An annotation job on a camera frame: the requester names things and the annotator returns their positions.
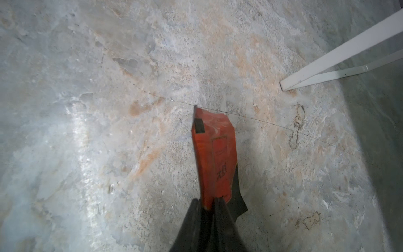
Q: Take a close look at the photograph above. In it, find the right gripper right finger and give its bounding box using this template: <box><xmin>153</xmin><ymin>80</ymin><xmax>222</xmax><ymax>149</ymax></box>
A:
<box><xmin>209</xmin><ymin>198</ymin><xmax>247</xmax><ymax>252</ymax></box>

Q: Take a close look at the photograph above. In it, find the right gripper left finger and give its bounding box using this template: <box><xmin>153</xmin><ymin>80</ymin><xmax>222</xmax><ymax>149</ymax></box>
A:
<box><xmin>170</xmin><ymin>199</ymin><xmax>209</xmax><ymax>252</ymax></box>

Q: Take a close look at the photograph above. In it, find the red tea bag top shelf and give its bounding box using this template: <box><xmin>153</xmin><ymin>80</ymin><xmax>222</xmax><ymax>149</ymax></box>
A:
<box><xmin>192</xmin><ymin>106</ymin><xmax>248</xmax><ymax>221</ymax></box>

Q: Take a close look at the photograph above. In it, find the white wooden two-tier shelf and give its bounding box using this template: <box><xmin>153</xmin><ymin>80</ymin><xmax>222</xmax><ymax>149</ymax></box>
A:
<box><xmin>280</xmin><ymin>10</ymin><xmax>403</xmax><ymax>91</ymax></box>

